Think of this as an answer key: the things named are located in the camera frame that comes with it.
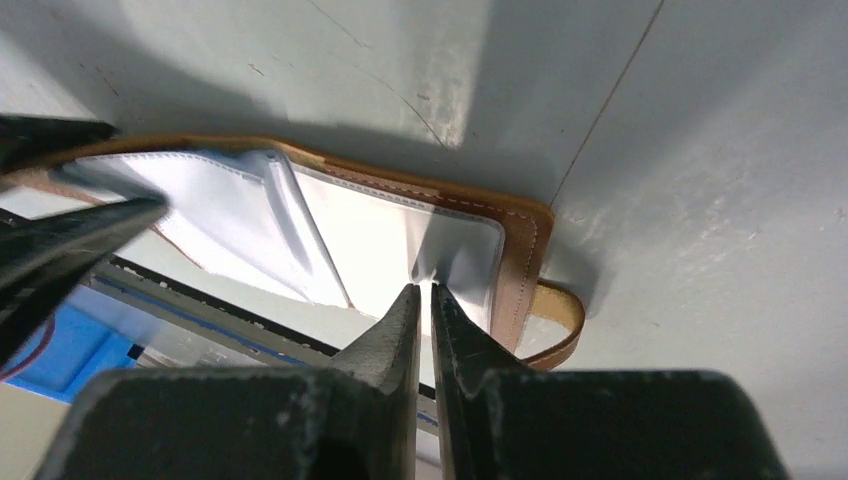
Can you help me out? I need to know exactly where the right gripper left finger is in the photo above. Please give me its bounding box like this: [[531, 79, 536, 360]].
[[36, 285, 421, 479]]

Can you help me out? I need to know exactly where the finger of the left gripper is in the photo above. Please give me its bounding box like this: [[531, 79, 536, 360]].
[[1, 114, 119, 170], [1, 196, 168, 365]]

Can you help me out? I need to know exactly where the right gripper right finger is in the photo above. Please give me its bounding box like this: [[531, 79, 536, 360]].
[[431, 285, 789, 479]]

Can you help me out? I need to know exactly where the brown leather card holder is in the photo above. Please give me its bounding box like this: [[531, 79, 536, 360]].
[[3, 134, 585, 370]]

